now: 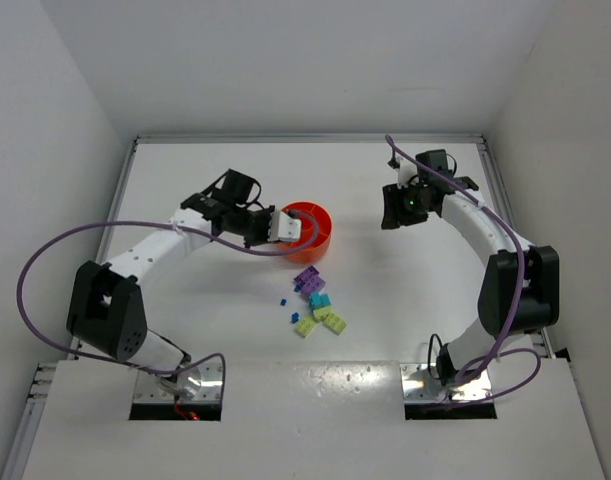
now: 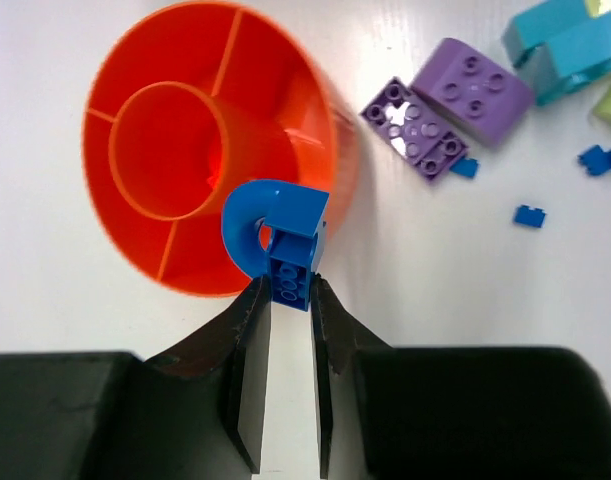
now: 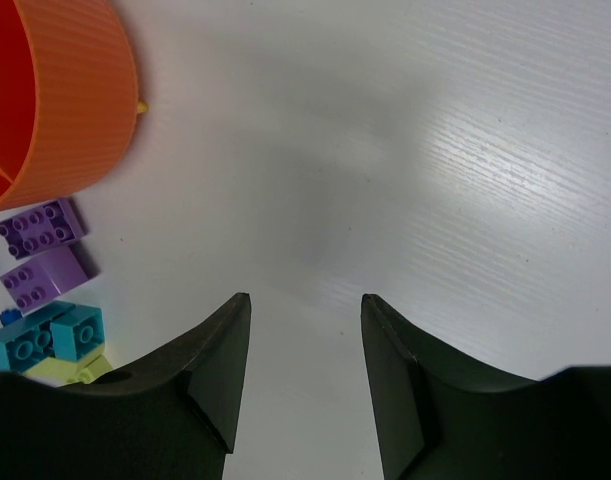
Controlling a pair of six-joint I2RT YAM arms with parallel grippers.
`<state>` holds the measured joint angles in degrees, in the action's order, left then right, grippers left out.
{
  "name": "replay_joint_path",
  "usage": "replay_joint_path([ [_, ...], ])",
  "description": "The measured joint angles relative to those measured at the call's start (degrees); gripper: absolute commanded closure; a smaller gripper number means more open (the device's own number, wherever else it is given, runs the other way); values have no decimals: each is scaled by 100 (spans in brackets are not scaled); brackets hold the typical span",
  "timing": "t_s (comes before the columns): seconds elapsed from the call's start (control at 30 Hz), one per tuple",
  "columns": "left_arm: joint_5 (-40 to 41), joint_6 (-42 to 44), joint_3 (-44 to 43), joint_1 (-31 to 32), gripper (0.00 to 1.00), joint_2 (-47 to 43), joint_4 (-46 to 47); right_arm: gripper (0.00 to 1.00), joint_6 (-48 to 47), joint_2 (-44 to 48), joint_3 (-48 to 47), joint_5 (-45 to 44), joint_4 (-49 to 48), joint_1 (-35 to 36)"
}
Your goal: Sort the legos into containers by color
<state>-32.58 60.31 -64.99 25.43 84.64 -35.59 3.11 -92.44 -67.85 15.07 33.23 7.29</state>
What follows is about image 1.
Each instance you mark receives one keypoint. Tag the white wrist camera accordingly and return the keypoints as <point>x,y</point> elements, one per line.
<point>284,228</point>
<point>405,169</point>

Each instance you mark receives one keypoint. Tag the teal lego block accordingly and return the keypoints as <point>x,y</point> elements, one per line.
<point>318,301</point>

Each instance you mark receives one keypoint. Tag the yellow-green lego right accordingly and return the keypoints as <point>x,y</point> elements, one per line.
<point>335,324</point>

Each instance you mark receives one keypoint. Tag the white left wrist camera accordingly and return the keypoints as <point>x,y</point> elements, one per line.
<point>284,228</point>

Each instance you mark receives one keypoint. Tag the purple lego block stack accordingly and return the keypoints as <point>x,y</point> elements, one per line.
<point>309,281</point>

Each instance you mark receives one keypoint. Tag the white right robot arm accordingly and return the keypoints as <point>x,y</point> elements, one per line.
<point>520,291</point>

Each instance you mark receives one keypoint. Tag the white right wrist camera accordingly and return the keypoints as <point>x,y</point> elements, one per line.
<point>405,169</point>

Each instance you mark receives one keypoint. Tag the orange round divided container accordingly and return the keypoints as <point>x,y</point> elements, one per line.
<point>317,249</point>

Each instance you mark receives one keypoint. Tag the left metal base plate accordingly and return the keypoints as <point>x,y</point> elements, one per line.
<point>200,385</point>

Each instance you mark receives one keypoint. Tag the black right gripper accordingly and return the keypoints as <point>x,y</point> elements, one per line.
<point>395,207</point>

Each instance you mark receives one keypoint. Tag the yellow-green lego middle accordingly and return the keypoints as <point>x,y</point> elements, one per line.
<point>321,314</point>

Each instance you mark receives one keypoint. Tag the yellow-green lego left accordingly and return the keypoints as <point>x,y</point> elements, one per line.
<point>304,327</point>

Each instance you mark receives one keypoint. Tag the metal base plate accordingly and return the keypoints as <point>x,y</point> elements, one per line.
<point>200,385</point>
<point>421,389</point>

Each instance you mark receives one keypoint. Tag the yellow-green lego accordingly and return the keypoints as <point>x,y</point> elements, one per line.
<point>304,327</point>
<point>335,324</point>
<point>321,314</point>

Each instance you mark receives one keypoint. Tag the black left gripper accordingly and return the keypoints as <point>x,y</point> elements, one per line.
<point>258,228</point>

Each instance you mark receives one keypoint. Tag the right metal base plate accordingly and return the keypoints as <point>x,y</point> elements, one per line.
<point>421,389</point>

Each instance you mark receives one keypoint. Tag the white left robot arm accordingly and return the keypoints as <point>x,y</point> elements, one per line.
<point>107,308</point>

